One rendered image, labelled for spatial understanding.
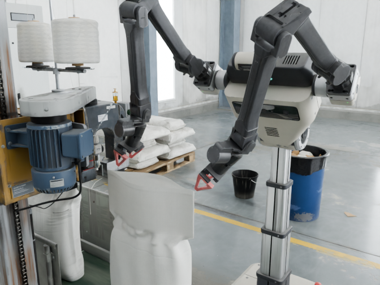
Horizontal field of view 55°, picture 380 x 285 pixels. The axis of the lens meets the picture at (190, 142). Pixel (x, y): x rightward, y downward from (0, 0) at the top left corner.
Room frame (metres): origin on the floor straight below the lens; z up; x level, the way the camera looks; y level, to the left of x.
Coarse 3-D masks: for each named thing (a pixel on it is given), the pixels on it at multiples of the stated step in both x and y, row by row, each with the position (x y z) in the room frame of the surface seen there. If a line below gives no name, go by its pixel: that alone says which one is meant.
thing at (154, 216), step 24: (120, 192) 1.49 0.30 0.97; (144, 192) 1.37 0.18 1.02; (168, 192) 1.35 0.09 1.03; (192, 192) 1.32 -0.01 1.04; (120, 216) 1.50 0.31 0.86; (144, 216) 1.37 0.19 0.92; (168, 216) 1.35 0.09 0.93; (192, 216) 1.32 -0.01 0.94; (120, 240) 1.44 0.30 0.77; (144, 240) 1.38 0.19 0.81; (168, 240) 1.34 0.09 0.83; (120, 264) 1.43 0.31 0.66; (144, 264) 1.36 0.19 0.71; (168, 264) 1.31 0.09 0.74
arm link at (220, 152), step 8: (216, 144) 1.14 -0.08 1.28; (224, 144) 1.15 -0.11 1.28; (232, 144) 1.18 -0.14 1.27; (248, 144) 1.15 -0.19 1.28; (208, 152) 1.15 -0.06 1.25; (216, 152) 1.13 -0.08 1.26; (224, 152) 1.14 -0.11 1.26; (240, 152) 1.16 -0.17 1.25; (248, 152) 1.17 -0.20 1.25; (208, 160) 1.15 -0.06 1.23; (216, 160) 1.12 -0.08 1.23; (224, 160) 1.14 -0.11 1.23
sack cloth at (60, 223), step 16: (64, 192) 1.73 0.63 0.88; (32, 208) 1.79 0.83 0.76; (48, 208) 1.71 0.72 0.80; (64, 208) 1.71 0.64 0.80; (48, 224) 1.71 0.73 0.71; (64, 224) 1.72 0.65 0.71; (64, 240) 1.71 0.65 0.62; (64, 256) 1.71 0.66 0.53; (80, 256) 1.79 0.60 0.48; (64, 272) 1.70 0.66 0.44; (80, 272) 1.76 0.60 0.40
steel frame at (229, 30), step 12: (228, 0) 10.13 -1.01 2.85; (240, 0) 10.11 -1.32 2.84; (228, 12) 10.13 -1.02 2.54; (228, 24) 10.12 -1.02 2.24; (144, 36) 7.54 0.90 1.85; (156, 36) 7.50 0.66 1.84; (228, 36) 10.12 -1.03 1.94; (144, 48) 7.55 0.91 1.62; (156, 48) 7.49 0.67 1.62; (228, 48) 10.11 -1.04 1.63; (156, 60) 7.48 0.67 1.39; (228, 60) 10.11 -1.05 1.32; (156, 72) 7.48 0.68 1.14; (156, 84) 7.47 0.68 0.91; (156, 96) 7.47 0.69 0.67; (156, 108) 7.46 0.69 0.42; (228, 108) 9.86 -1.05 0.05
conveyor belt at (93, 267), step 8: (88, 256) 1.95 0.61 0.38; (88, 264) 1.87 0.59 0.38; (96, 264) 1.87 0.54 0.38; (104, 264) 1.87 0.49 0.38; (88, 272) 1.79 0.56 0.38; (96, 272) 1.79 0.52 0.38; (104, 272) 1.79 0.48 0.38; (64, 280) 1.71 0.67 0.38; (80, 280) 1.71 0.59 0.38; (88, 280) 1.71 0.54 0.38; (96, 280) 1.71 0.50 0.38; (104, 280) 1.71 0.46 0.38
